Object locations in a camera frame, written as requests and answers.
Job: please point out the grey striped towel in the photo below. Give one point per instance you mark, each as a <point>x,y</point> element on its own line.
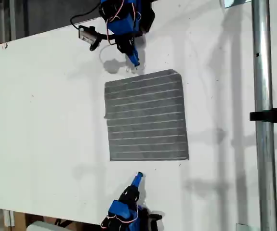
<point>145,115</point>

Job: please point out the short black camera stalk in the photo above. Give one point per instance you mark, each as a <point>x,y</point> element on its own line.
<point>102,36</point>

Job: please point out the brown cardboard box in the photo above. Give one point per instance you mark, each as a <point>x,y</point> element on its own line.
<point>20,221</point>

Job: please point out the white box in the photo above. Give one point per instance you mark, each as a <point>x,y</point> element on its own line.
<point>39,226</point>

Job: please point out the black camera box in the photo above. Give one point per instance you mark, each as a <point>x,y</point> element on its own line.
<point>87,34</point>
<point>156,216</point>

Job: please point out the steel post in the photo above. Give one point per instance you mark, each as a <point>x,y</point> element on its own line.
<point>263,72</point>

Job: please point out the black clamp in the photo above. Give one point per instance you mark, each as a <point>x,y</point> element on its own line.
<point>273,115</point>

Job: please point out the metal corner bracket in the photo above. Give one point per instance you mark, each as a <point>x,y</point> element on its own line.
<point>229,3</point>

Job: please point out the white table leg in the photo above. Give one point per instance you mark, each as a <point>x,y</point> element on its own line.
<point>8,217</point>

